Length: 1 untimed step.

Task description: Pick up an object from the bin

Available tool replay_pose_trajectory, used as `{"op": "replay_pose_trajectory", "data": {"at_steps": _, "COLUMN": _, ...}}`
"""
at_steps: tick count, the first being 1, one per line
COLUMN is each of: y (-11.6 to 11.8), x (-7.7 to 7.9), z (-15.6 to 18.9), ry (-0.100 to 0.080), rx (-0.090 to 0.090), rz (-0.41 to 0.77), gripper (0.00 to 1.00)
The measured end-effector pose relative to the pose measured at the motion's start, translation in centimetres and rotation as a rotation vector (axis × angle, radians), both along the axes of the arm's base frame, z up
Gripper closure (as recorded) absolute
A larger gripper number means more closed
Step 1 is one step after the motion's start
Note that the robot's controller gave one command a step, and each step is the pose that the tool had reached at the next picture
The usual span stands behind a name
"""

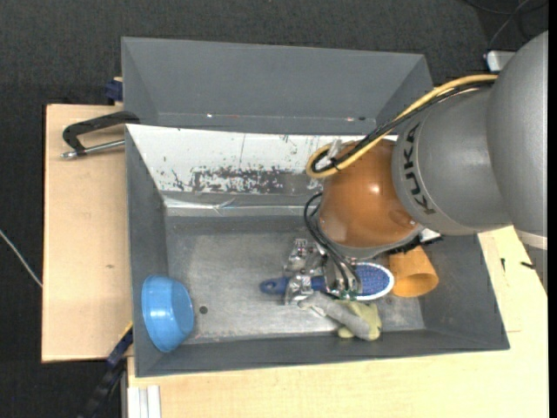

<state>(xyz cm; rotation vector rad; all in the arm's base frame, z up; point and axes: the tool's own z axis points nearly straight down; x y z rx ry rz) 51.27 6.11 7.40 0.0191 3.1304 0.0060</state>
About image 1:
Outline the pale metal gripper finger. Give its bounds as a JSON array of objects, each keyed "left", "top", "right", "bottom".
[
  {"left": 283, "top": 275, "right": 322, "bottom": 307},
  {"left": 285, "top": 238, "right": 324, "bottom": 277}
]

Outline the blue and white brush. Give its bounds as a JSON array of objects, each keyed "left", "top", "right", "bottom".
[{"left": 259, "top": 261, "right": 395, "bottom": 301}]

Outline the grey and yellow cloth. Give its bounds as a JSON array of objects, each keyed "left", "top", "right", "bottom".
[{"left": 298, "top": 292, "right": 383, "bottom": 342}]

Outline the grey metal bin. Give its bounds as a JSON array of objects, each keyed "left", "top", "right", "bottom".
[{"left": 120, "top": 36, "right": 511, "bottom": 378}]

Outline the orange cup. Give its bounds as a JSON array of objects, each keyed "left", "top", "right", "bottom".
[{"left": 388, "top": 245, "right": 440, "bottom": 299}]

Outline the blue bowl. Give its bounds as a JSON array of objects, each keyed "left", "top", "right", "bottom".
[{"left": 140, "top": 274, "right": 196, "bottom": 354}]

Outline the pale wood board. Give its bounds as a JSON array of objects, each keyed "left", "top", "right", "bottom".
[{"left": 41, "top": 104, "right": 134, "bottom": 363}]

